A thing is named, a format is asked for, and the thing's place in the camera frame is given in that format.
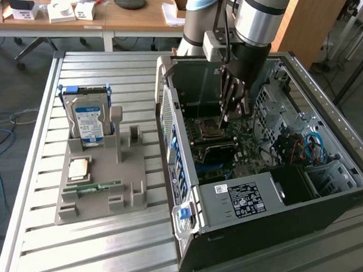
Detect wooden top office desk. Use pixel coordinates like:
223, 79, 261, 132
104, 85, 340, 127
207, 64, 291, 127
0, 0, 116, 52
103, 0, 273, 61

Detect white box with black lid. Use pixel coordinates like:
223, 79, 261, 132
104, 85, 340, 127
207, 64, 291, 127
7, 0, 40, 21

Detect white tape roll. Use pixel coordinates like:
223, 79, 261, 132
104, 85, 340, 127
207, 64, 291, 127
55, 1, 74, 17

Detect silver CPU chip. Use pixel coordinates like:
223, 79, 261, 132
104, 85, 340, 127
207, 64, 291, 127
67, 159, 89, 181

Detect flat white box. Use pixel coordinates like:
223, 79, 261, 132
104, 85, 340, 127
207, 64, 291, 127
46, 0, 77, 25

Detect green RAM stick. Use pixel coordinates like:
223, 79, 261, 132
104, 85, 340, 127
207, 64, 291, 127
62, 177, 123, 198

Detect grey parts rack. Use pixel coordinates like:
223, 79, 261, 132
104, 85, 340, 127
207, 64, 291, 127
54, 102, 154, 231

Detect black open PC case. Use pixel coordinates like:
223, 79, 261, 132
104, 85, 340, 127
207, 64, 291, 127
145, 44, 363, 272

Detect black metal pole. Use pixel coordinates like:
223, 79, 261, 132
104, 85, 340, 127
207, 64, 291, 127
334, 7, 363, 105

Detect grey disk bay caddy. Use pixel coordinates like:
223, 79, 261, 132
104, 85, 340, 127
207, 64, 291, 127
303, 157, 362, 200

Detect silver perforated disk bay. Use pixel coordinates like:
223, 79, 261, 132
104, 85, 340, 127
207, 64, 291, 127
250, 83, 297, 155

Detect wooden cabinet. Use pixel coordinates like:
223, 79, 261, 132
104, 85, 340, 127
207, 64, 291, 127
269, 0, 350, 72

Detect green motherboard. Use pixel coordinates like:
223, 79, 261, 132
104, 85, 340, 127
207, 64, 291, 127
178, 101, 283, 190

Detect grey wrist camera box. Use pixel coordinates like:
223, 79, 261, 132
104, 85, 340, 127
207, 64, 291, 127
202, 30, 236, 64

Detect blue case latch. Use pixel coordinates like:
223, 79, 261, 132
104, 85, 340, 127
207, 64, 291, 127
176, 204, 195, 223

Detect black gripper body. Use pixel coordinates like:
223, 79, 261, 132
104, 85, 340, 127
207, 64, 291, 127
226, 40, 272, 86

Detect white floor cable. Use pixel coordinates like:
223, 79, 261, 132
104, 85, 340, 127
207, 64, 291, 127
0, 106, 39, 126

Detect grey power supply unit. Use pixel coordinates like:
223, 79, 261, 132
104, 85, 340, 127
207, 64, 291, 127
196, 169, 287, 232

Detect hard disk with blue rails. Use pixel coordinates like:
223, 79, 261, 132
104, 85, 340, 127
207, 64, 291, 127
55, 81, 114, 148

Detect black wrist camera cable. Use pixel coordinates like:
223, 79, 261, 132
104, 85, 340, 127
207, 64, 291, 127
214, 0, 238, 65

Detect red orange wire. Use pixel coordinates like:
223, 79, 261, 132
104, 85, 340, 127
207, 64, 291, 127
291, 138, 306, 164

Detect blue data wire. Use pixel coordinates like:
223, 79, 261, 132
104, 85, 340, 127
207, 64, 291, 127
301, 131, 329, 166

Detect white paper stack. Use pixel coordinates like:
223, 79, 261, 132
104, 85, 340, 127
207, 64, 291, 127
161, 2, 187, 28

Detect metal CPU socket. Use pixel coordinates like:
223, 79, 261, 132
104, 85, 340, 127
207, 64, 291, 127
196, 117, 229, 142

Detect square chipset heatsink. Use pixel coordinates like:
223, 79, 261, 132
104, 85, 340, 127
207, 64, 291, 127
234, 164, 255, 180

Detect small white box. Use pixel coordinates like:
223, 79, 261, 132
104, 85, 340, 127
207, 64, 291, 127
74, 1, 97, 22

